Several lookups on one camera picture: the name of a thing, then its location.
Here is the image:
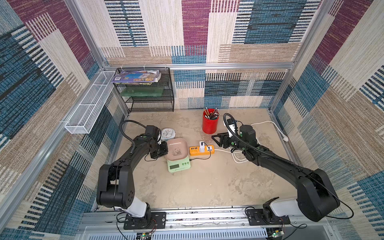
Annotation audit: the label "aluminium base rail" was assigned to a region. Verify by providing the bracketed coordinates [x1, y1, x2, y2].
[75, 206, 340, 240]

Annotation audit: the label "pink panda scale bowl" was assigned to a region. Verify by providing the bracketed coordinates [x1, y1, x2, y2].
[166, 138, 189, 161]

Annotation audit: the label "colourful magazine on shelf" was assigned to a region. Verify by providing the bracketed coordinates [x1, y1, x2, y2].
[111, 70, 162, 86]

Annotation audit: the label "white power strip cord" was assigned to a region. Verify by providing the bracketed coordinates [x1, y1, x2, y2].
[214, 120, 289, 164]

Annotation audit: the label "white wire mesh basket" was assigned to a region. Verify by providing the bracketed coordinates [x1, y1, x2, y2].
[65, 71, 115, 134]

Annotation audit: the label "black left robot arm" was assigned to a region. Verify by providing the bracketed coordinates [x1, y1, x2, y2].
[96, 120, 168, 220]

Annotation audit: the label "green electronic kitchen scale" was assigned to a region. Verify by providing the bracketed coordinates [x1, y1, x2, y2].
[167, 156, 191, 173]

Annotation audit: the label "green folder in shelf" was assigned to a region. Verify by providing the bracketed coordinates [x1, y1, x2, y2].
[121, 87, 164, 97]

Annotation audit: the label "black wire mesh shelf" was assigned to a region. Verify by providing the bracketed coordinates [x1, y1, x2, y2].
[114, 67, 175, 113]

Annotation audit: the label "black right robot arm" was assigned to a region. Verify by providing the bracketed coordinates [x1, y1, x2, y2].
[212, 113, 343, 222]

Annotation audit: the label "white usb charger adapter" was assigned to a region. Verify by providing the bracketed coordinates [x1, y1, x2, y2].
[199, 141, 206, 153]

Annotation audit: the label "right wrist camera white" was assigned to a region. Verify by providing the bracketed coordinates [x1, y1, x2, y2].
[224, 118, 238, 134]

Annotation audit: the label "white round alarm clock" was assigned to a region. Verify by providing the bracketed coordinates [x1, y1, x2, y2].
[161, 128, 176, 142]

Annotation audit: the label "pencils in cup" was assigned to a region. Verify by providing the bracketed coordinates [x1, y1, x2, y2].
[203, 108, 220, 120]

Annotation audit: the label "red pencil cup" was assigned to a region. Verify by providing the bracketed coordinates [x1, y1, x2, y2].
[202, 116, 220, 135]

